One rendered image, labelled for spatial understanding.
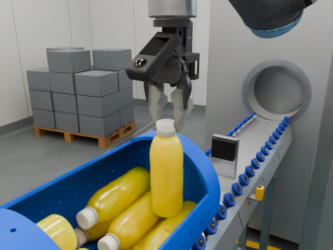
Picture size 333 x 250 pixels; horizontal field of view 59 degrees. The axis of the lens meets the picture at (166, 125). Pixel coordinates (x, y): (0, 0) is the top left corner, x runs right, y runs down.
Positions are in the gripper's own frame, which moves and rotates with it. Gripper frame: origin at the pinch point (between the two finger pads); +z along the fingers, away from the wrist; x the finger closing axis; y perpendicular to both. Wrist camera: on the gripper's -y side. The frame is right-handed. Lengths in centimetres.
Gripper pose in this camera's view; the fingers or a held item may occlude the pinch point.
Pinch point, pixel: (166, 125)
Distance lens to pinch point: 59.3
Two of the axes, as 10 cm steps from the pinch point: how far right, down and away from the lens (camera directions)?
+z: 0.0, 9.5, 3.2
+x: -8.6, -1.6, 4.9
